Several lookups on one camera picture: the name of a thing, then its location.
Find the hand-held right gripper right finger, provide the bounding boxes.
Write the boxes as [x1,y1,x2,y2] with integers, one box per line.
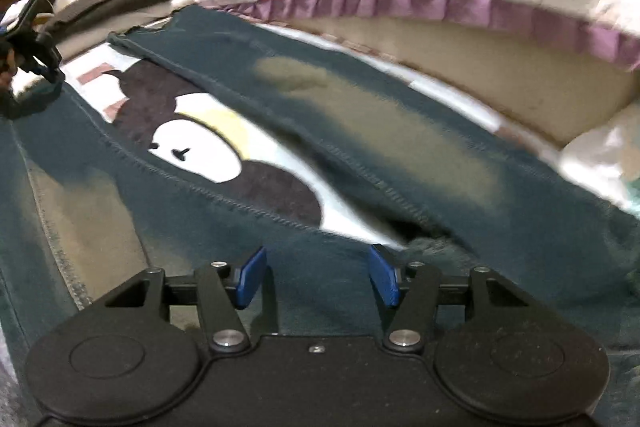
[368,244,532,354]

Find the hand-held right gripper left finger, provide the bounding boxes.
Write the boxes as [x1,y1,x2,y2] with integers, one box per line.
[105,246,268,355]

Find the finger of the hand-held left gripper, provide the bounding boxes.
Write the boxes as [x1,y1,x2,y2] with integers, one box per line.
[27,32,67,84]
[11,0,47,38]

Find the dark teal denim pants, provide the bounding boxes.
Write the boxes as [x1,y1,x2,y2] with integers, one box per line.
[0,4,640,427]

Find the cartoon printed bed sheet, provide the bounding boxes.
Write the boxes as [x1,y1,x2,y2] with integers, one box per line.
[12,19,561,253]

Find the white crumpled cloth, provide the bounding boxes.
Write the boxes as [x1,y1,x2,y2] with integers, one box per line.
[557,99,640,222]

